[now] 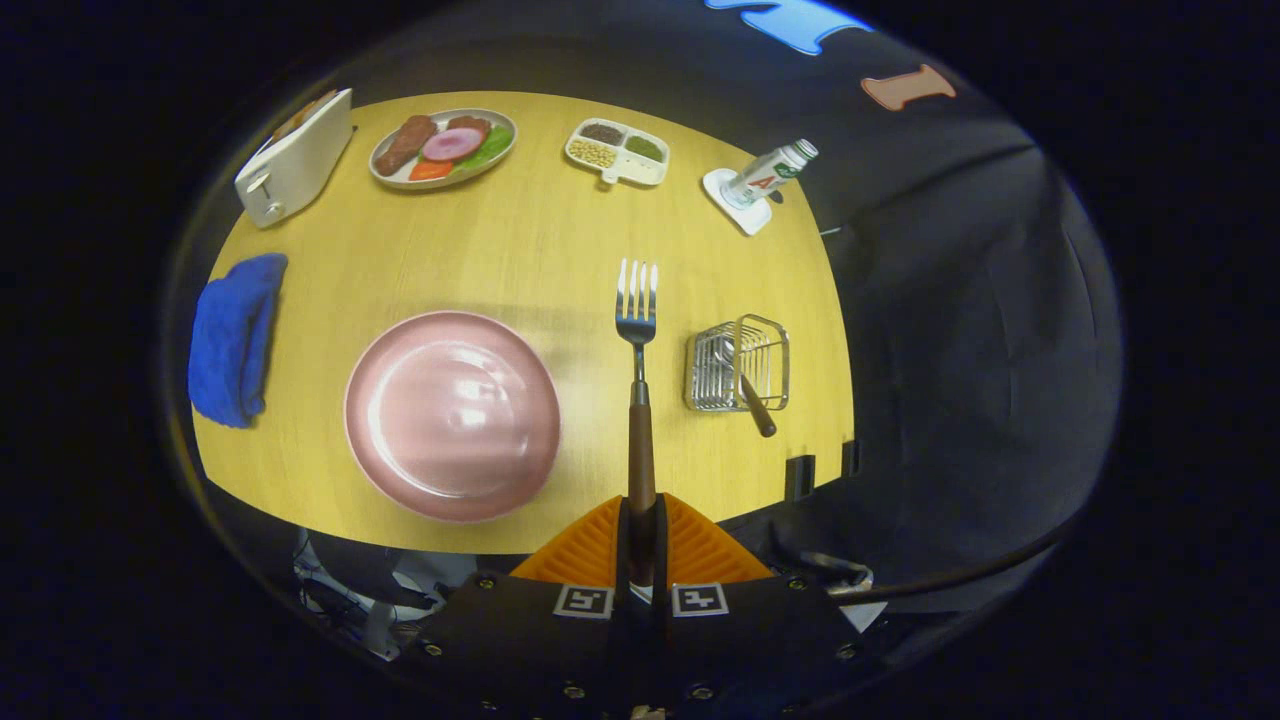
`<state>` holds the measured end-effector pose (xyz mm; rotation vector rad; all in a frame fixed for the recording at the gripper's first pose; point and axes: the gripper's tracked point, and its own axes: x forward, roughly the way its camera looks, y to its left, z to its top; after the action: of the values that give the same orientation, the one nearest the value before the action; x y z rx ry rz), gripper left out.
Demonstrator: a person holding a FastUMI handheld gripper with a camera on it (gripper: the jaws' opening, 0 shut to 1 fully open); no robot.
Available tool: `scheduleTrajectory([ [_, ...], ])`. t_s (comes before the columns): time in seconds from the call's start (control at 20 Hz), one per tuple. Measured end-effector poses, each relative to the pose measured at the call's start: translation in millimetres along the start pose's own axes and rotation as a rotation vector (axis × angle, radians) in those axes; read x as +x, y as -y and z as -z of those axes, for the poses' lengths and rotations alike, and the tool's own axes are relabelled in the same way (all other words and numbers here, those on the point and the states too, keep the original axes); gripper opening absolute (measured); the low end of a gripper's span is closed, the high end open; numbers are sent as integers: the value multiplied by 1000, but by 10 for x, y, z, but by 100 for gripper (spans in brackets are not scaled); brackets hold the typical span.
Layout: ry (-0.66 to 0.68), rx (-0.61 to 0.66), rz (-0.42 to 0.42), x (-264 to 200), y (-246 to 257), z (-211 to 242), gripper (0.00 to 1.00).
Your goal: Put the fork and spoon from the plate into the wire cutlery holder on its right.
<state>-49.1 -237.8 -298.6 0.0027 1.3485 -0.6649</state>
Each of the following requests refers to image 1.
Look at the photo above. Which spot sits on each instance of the white toaster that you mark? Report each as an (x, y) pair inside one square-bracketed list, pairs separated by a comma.
[(295, 175)]

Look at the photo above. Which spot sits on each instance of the pink plate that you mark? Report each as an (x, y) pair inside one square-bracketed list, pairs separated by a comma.
[(450, 415)]

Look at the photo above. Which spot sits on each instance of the white bottle with green cap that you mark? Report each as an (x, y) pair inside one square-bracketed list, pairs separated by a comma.
[(765, 175)]

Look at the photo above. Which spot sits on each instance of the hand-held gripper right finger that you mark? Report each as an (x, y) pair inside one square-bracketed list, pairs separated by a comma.
[(662, 540)]

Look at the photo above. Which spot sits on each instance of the black table clamp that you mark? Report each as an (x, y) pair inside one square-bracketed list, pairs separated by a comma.
[(851, 458), (800, 478)]

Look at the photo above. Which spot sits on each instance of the pink ham slice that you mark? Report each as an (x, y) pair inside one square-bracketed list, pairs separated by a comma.
[(452, 145)]

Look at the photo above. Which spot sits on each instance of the blue cloth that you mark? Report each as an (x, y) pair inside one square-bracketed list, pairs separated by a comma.
[(230, 340)]

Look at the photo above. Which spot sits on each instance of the green lettuce leaf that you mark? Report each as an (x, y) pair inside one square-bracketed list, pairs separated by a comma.
[(492, 148)]

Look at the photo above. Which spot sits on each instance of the brown toast slice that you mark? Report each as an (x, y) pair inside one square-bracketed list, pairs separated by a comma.
[(305, 112)]

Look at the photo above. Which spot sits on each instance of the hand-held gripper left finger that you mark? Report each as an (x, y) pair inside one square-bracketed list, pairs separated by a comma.
[(622, 540)]

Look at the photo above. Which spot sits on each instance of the white divided dish with beans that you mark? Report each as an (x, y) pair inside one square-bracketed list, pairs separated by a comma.
[(640, 172)]

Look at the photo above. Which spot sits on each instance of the orange carrot slice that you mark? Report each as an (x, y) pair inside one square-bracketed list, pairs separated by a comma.
[(430, 171)]

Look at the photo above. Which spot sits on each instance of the brown meat piece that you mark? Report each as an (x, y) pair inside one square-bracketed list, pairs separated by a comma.
[(470, 123)]

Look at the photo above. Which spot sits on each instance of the white oval food plate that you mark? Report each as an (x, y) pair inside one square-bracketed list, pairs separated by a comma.
[(390, 178)]

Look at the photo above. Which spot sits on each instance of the white square coaster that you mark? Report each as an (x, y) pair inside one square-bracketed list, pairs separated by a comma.
[(750, 218)]

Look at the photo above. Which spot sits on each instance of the brown sausage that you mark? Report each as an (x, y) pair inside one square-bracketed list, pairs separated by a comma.
[(405, 145)]

